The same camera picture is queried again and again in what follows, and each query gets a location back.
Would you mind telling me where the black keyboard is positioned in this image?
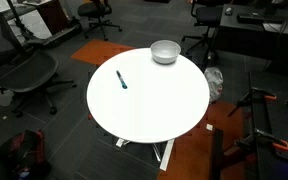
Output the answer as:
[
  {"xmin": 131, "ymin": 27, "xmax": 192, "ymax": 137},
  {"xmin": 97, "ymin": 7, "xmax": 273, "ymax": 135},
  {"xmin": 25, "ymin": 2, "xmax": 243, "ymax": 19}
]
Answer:
[{"xmin": 236, "ymin": 12, "xmax": 265, "ymax": 25}]

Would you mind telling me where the green marker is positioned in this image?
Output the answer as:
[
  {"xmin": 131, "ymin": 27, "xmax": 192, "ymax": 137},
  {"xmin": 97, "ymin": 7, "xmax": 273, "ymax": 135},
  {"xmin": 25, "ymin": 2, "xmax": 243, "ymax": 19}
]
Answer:
[{"xmin": 115, "ymin": 70, "xmax": 129, "ymax": 90}]

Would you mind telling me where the black workbench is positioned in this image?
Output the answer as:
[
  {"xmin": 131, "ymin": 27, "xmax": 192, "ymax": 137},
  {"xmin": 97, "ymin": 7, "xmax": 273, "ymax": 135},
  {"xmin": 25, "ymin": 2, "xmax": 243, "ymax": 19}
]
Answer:
[{"xmin": 248, "ymin": 71, "xmax": 288, "ymax": 180}]

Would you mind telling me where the white table base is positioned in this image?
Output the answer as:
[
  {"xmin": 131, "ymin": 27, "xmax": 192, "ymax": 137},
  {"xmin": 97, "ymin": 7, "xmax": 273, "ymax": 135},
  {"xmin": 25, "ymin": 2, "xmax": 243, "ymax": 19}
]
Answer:
[{"xmin": 115, "ymin": 137, "xmax": 176, "ymax": 172}]

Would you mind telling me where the black clamp with orange handle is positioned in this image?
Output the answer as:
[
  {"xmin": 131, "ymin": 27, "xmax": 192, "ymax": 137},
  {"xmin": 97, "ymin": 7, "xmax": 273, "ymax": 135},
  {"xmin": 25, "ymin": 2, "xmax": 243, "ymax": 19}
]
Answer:
[
  {"xmin": 223, "ymin": 128, "xmax": 288, "ymax": 158},
  {"xmin": 227, "ymin": 86, "xmax": 278, "ymax": 118}
]

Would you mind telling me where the black desk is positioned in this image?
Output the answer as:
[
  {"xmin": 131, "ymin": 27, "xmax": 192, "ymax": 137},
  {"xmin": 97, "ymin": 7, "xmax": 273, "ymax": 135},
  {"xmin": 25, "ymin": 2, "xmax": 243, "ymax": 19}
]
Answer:
[{"xmin": 213, "ymin": 3, "xmax": 288, "ymax": 75}]

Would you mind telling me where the white plastic bag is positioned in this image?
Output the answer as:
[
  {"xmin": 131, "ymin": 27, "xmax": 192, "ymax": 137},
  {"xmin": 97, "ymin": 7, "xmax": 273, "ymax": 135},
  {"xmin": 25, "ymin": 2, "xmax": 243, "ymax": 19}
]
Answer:
[{"xmin": 203, "ymin": 66, "xmax": 224, "ymax": 104}]

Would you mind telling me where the red and black backpack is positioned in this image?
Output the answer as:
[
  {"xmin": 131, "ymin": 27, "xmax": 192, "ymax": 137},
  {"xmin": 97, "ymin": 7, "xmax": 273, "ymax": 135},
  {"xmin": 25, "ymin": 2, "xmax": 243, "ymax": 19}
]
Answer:
[{"xmin": 0, "ymin": 129, "xmax": 52, "ymax": 180}]

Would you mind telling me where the grey bowl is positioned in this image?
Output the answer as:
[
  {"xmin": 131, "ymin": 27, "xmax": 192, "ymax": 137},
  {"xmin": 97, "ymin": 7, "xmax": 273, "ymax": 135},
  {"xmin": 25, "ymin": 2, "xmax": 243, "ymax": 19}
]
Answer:
[{"xmin": 150, "ymin": 39, "xmax": 182, "ymax": 65}]

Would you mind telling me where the black mesh office chair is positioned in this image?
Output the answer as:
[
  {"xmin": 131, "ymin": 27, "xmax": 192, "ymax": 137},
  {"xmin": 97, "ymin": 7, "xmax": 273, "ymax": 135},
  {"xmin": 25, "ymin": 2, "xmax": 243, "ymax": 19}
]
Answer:
[{"xmin": 0, "ymin": 4, "xmax": 78, "ymax": 118}]

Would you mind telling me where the black swivel office chair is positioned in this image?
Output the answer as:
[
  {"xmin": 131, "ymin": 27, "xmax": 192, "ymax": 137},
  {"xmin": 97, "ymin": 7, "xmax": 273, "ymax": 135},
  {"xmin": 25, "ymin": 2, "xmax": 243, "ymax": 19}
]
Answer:
[{"xmin": 77, "ymin": 0, "xmax": 123, "ymax": 42}]

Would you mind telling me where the black office chair with armrests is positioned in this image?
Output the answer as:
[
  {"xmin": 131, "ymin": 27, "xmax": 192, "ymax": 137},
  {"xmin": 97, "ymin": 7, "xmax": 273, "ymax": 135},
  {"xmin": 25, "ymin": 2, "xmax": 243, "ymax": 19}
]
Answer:
[{"xmin": 181, "ymin": 0, "xmax": 225, "ymax": 56}]

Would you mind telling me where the white desk with brown panel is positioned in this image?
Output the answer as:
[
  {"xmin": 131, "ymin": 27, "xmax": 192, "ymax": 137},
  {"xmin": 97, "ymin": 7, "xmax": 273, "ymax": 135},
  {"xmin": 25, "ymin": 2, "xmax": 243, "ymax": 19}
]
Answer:
[{"xmin": 0, "ymin": 0, "xmax": 69, "ymax": 44}]

